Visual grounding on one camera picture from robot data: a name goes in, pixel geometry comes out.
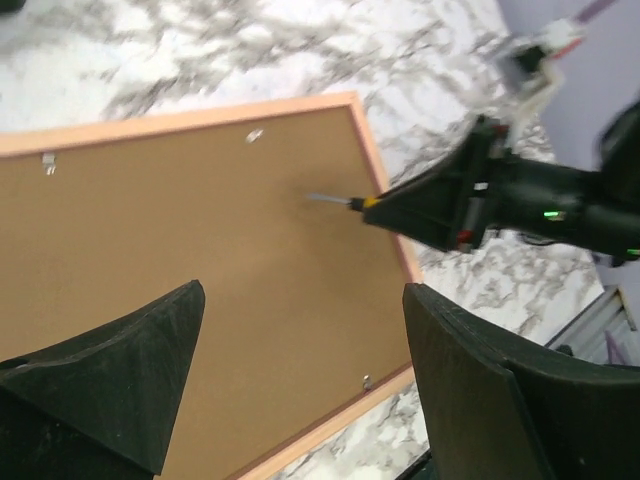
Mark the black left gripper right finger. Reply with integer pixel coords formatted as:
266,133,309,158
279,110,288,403
403,284,639,479

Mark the aluminium rail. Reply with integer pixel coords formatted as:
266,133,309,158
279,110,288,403
546,286,639,367

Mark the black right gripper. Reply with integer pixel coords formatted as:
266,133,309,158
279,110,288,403
363,116,585,250

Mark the yellow handled screwdriver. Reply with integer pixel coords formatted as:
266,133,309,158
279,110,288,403
307,193,380,212

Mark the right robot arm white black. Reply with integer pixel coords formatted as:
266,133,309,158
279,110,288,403
357,104,639,266

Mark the pink picture frame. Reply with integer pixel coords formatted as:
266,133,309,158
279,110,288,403
1,93,421,479

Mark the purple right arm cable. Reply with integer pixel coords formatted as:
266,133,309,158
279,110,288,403
574,0,619,24

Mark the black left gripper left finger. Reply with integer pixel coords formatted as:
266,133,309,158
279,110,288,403
1,280,205,475

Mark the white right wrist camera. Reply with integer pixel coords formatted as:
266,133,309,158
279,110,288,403
494,18,586,130

